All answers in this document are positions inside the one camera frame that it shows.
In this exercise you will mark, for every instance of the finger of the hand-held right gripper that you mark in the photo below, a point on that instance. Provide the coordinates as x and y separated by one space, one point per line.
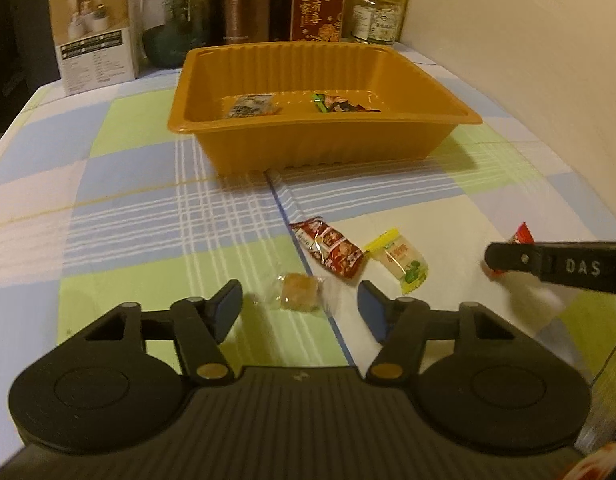
513 259

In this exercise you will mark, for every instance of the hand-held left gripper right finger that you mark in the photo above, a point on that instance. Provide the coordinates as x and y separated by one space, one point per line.
370 310

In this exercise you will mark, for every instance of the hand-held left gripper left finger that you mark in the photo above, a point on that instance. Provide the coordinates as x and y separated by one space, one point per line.
228 307

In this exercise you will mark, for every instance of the red twisted-wrapper candy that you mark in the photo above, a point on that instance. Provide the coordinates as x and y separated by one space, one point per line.
523 235

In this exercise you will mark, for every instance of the brown candy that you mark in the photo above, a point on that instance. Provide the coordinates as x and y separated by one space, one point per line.
299 292

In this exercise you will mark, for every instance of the orange plastic tray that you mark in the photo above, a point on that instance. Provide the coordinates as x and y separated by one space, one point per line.
338 145

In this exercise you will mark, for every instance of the dark grey snack packet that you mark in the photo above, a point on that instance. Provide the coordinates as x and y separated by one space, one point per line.
250 106

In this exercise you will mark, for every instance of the green-orange snack packet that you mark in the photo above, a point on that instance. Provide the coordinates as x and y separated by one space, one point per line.
338 103

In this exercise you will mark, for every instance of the yellow-green candy packet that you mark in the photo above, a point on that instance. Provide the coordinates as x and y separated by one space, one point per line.
400 260

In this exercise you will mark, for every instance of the red-brown snack packet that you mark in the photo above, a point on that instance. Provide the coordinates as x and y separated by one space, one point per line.
333 250

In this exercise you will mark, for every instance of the checked tablecloth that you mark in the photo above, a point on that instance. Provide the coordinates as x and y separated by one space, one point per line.
138 200

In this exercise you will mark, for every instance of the red printed cloth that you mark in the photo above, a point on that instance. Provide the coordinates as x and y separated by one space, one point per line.
605 465

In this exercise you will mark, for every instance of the clear plastic candy jar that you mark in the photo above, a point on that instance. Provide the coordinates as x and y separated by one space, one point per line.
377 15

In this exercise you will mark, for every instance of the green glass jar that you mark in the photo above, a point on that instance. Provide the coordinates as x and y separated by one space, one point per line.
175 20

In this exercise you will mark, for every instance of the brown thermos flask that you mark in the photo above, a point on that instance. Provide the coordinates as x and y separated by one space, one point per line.
244 5

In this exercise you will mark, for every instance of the white cardboard box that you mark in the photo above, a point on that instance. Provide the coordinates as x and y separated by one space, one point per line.
95 35

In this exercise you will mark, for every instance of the red gift box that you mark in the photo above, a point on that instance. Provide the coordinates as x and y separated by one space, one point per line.
319 5

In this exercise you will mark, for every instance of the black chair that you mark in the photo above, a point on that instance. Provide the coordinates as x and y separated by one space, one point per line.
13 50

